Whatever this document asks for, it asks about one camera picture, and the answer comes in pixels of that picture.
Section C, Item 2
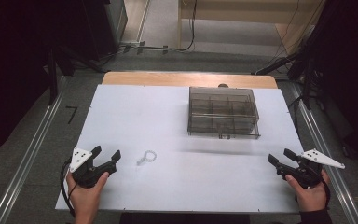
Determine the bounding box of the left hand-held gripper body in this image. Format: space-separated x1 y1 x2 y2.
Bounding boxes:
69 147 118 189

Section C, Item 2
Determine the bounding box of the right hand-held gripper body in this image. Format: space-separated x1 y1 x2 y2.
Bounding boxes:
276 148 346 189

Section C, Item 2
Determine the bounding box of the clear bead bracelet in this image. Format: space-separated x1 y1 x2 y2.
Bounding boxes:
136 149 158 167

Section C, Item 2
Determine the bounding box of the clear plastic compartment box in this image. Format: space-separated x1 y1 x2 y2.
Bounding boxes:
186 86 261 140

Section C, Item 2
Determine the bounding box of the person's right hand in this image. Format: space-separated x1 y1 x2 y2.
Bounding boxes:
284 169 331 213

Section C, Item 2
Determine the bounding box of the person's left hand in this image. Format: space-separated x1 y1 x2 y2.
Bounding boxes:
66 171 110 217

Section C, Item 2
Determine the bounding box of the white table board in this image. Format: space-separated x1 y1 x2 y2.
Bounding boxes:
54 84 306 215

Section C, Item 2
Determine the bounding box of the black stand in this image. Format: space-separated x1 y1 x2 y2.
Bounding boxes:
45 43 106 105
251 27 334 110

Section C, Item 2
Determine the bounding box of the wooden table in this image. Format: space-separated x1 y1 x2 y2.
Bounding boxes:
101 71 279 90

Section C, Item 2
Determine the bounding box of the black cabinet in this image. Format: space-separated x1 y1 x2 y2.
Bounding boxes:
80 0 129 62

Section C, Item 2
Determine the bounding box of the light wooden furniture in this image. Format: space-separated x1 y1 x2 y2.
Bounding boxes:
176 0 325 55

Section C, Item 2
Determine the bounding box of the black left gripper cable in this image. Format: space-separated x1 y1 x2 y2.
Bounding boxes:
60 158 76 217

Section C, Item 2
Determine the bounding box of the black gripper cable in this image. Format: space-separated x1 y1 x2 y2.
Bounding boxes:
60 158 76 217
321 176 332 209

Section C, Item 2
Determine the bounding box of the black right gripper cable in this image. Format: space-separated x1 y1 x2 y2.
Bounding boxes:
321 176 332 209

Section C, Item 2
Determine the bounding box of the metal floor rail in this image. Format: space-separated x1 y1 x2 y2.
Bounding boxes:
0 76 70 224
288 83 358 224

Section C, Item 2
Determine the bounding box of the black floor cable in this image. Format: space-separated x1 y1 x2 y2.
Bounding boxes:
101 0 199 63

